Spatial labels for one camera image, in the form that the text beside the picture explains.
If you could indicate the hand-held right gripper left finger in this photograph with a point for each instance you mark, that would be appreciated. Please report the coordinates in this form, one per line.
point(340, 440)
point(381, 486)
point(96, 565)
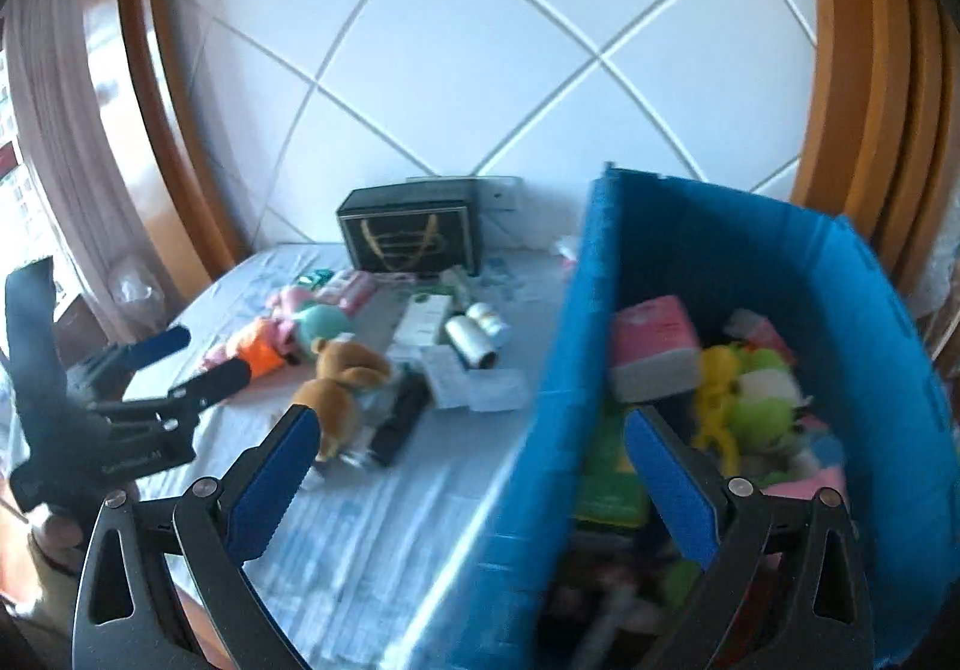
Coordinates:
point(274, 482)

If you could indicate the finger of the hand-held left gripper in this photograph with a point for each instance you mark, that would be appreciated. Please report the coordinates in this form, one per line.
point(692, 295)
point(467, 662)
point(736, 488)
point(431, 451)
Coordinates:
point(217, 381)
point(161, 344)

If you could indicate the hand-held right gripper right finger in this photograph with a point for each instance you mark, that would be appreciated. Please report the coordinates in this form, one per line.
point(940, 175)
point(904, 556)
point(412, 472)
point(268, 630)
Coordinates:
point(671, 490)

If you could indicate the orange and pink pig plush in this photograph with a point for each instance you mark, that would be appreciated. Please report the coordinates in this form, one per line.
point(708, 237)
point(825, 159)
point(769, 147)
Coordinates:
point(259, 351)

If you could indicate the brown teddy bear plush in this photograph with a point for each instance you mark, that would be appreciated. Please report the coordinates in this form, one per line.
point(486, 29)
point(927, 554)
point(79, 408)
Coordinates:
point(341, 385)

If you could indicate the black garbage bag roll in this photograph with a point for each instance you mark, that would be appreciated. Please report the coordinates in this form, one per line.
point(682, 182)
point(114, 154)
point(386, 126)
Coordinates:
point(397, 419)

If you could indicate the blue plastic storage container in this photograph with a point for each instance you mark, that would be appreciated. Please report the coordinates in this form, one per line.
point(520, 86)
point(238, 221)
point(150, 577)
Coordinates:
point(825, 280)

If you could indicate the person's left hand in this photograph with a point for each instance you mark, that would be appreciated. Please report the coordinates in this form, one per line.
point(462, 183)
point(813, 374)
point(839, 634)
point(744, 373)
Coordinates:
point(58, 535)

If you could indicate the flat green packet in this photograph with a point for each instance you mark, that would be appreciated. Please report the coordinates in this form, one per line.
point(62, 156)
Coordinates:
point(611, 482)

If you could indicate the pink plush toy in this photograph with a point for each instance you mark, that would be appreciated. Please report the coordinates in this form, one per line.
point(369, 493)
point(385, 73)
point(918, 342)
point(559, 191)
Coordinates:
point(289, 301)

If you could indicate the yellow plush toy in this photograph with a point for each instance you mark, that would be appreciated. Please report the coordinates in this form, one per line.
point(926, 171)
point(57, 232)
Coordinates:
point(716, 392)

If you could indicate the teal plush with pink ears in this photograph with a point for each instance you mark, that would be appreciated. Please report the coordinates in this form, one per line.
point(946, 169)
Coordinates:
point(322, 329)

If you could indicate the light blue bed sheet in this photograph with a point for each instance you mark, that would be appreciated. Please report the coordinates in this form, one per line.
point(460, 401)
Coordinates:
point(390, 527)

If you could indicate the green frog plush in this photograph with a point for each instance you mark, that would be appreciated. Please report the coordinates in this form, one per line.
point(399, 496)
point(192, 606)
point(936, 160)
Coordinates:
point(765, 404)

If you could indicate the small green packet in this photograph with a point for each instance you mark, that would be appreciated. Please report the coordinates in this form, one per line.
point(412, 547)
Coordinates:
point(315, 278)

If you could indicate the pink tissue pack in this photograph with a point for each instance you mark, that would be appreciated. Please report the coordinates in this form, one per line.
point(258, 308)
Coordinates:
point(652, 340)

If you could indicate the pink wrapped packet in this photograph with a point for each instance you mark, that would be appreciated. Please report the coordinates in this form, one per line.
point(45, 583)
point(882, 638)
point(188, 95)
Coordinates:
point(352, 287)

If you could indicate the white paper packet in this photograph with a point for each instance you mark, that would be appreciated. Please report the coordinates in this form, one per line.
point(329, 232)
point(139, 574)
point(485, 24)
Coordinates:
point(495, 391)

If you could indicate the pale pink curtain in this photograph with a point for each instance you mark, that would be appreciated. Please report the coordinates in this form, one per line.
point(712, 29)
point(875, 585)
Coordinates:
point(67, 153)

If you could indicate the green and white box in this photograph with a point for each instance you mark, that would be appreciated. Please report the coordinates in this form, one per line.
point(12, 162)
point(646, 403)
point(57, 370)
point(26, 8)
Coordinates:
point(424, 321)

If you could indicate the black gift bag gold print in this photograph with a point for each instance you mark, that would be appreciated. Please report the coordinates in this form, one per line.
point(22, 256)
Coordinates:
point(405, 227)

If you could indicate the white plastic bottle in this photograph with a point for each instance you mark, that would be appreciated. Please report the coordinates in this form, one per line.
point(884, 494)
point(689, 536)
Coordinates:
point(487, 317)

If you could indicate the pink and white cloth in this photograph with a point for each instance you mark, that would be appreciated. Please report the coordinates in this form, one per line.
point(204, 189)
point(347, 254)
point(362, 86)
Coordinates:
point(566, 248)

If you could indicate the wooden framed white headboard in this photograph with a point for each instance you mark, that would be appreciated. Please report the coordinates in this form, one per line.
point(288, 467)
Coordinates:
point(487, 40)

